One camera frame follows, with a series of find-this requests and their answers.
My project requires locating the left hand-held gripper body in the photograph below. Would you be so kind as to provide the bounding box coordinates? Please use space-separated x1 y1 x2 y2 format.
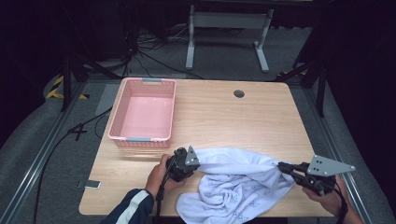
165 145 201 183

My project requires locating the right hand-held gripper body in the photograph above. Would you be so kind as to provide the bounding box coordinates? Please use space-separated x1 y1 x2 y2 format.
298 154 357 197

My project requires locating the white printed towel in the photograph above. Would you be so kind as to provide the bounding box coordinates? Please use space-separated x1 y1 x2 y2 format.
175 147 297 224

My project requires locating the pink plastic basket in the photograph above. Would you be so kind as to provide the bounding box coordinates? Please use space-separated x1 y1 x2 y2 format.
107 77 177 149

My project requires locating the person's right hand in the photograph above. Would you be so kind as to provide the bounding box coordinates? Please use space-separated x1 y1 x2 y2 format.
301 174 350 217

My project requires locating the person's left hand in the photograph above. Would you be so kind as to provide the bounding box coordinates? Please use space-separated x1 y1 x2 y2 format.
144 153 189 199

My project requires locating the black metal stand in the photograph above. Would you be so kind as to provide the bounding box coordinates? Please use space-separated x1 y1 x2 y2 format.
274 12 328 119
60 50 122 112

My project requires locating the grey tape piece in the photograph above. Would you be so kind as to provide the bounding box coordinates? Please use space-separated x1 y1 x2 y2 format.
77 179 103 189

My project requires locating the yellow black floor tape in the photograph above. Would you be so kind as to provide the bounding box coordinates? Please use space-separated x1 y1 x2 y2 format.
46 75 90 101

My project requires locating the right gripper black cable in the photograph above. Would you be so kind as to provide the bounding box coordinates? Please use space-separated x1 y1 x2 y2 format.
332 181 349 224

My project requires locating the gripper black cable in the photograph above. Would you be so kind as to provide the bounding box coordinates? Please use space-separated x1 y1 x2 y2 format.
153 157 176 224
332 181 349 224

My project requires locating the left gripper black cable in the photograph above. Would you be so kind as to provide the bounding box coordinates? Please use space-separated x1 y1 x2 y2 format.
153 157 176 224

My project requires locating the bundle of floor cables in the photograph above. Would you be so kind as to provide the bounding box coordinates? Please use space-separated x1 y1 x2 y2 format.
120 21 206 80

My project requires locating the black floor cable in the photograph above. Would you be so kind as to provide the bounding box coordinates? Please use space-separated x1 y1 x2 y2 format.
32 105 114 224

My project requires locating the white metal desk frame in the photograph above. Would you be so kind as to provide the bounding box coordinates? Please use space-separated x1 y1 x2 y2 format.
185 4 275 74

